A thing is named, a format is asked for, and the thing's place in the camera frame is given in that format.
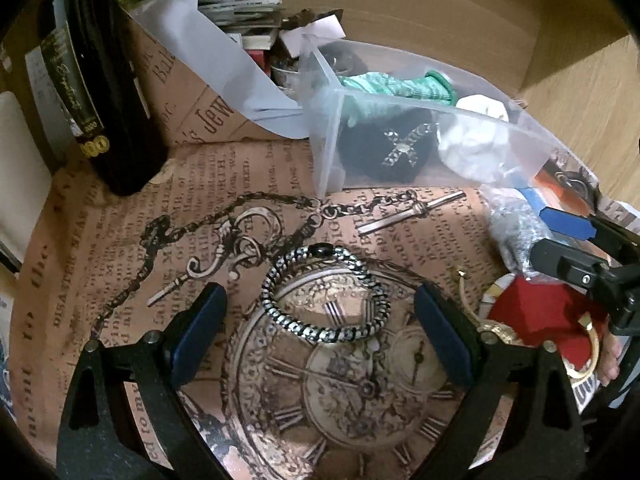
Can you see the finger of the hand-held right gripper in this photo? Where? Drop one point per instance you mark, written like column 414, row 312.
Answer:
column 570, row 262
column 567, row 220

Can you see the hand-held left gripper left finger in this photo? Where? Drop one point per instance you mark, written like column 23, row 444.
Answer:
column 201, row 327

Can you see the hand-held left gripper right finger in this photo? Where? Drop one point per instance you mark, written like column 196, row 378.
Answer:
column 444, row 335

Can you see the clear plastic container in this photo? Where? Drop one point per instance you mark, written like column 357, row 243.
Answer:
column 326, row 160

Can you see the person's right hand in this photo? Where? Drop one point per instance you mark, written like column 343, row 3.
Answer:
column 611, row 360

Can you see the orange and black packet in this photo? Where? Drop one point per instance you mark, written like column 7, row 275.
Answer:
column 565, row 180

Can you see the clear bag with grey item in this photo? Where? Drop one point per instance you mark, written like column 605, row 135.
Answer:
column 515, row 230

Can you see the gold bangle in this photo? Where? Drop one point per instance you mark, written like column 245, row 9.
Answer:
column 595, row 350

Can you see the vintage printed paper sheet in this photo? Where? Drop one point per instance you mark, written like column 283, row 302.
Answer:
column 125, row 260

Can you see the white cloth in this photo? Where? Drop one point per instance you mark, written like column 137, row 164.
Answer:
column 470, row 146

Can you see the black cloth with cross ornament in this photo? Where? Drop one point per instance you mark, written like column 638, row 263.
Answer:
column 361, row 146

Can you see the green striped cloth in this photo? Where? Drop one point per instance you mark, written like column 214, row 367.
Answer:
column 395, row 85

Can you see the white board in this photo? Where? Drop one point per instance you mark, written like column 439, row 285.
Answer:
column 20, row 180

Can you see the dark wine bottle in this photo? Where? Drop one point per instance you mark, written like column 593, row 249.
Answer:
column 115, row 110

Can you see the brown cardboard panel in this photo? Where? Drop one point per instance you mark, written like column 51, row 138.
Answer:
column 425, row 10

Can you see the stack of papers and booklets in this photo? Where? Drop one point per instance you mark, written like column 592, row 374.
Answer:
column 245, row 22

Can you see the folded white paper note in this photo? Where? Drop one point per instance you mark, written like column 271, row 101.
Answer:
column 312, row 32

